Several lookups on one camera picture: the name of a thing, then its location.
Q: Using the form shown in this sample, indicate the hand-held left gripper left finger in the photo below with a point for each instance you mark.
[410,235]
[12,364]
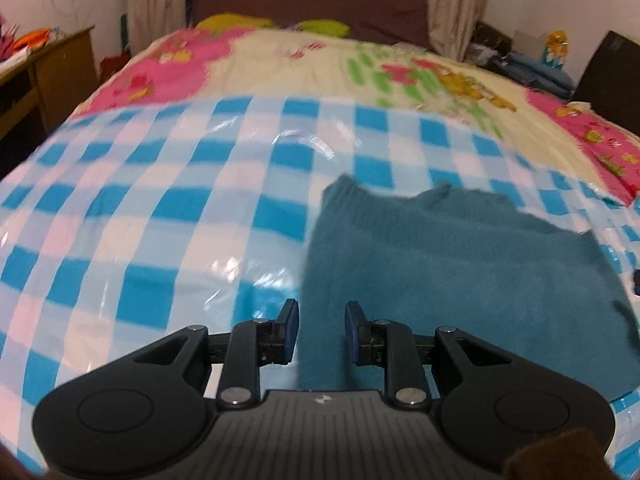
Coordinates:
[289,332]

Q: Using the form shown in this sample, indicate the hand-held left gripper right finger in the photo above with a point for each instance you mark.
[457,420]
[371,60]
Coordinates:
[356,332]

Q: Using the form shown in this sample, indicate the blue sweater with white flowers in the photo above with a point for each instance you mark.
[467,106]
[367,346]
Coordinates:
[450,270]

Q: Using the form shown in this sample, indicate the folded blue clothes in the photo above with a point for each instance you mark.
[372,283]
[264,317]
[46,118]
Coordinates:
[540,75]

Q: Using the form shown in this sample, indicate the blue white checkered plastic sheet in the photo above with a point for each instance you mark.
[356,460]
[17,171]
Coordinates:
[150,220]

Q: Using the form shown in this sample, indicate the brown fuzzy cloth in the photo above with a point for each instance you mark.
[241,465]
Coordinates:
[557,455]

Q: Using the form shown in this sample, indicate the pink yellow cartoon printed bedsheet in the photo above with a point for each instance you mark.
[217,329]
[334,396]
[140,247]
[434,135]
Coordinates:
[310,67]

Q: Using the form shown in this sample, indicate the green pillow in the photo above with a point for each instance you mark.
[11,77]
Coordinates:
[322,27]
[235,22]

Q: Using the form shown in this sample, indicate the red cloth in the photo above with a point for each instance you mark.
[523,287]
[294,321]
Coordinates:
[115,66]

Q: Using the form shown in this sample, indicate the brown bag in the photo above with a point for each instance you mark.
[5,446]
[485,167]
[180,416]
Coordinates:
[490,40]

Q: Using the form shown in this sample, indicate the maroon bed headboard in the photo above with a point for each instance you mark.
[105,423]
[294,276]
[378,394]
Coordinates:
[320,7]

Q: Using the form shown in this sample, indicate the white box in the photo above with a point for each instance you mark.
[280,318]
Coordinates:
[529,45]

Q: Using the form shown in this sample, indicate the cream patterned curtain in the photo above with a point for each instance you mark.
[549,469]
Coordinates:
[457,5]
[155,5]

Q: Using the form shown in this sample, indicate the wooden desk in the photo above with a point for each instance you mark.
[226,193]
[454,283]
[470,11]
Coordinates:
[55,77]

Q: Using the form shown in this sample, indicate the yellow blue snack bag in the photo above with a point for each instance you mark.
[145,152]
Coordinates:
[556,49]

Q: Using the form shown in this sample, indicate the dark wooden chair back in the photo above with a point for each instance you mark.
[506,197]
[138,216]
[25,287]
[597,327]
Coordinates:
[612,80]

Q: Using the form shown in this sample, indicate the orange object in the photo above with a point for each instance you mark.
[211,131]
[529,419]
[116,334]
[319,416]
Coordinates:
[35,39]

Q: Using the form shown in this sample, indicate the pink cloth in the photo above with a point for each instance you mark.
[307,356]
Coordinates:
[7,40]

